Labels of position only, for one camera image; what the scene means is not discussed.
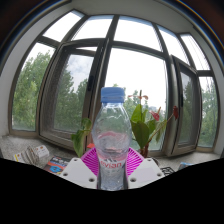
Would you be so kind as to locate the light blue small pack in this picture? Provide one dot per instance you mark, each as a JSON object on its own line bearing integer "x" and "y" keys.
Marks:
{"x": 185, "y": 165}

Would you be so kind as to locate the stack of white paper booklets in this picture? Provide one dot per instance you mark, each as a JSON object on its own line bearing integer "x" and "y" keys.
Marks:
{"x": 33, "y": 154}

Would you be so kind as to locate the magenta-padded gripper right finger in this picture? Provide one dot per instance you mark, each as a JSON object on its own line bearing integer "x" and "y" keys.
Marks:
{"x": 135, "y": 161}

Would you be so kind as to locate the potted plant in white pot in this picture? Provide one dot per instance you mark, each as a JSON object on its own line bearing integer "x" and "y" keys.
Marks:
{"x": 141, "y": 133}

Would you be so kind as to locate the clear blue-capped water bottle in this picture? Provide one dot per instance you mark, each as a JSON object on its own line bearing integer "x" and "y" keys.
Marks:
{"x": 111, "y": 140}

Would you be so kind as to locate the grey framed bay window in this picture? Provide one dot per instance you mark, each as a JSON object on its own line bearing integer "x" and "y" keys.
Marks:
{"x": 96, "y": 83}

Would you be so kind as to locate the dark colourful book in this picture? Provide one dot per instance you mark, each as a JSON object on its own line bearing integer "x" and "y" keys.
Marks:
{"x": 58, "y": 164}

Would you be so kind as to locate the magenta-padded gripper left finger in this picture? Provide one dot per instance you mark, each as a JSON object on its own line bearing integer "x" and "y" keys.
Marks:
{"x": 89, "y": 163}

